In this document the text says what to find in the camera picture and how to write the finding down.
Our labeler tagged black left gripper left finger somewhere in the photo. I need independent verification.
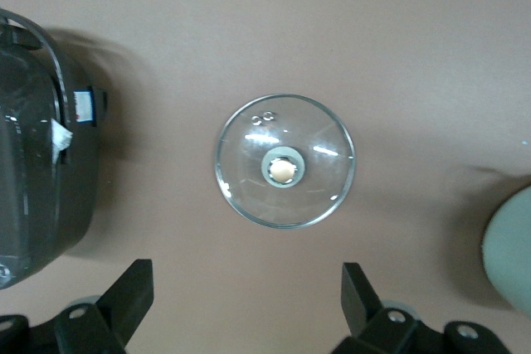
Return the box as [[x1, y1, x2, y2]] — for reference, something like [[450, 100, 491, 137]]
[[0, 259, 155, 354]]

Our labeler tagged black rice cooker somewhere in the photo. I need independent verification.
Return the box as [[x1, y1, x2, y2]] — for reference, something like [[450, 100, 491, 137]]
[[0, 7, 110, 291]]

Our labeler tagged brown table mat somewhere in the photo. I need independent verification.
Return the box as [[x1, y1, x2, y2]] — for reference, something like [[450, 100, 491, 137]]
[[0, 0, 531, 354]]

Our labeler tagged glass pot lid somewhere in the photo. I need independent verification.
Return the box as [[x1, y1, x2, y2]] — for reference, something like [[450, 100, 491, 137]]
[[214, 93, 358, 231]]

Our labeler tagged steel cooking pot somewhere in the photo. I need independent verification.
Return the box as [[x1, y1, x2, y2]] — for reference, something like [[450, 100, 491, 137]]
[[481, 184, 531, 314]]

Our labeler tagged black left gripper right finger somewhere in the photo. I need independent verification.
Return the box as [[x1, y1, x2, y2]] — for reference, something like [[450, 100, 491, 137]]
[[330, 262, 510, 354]]

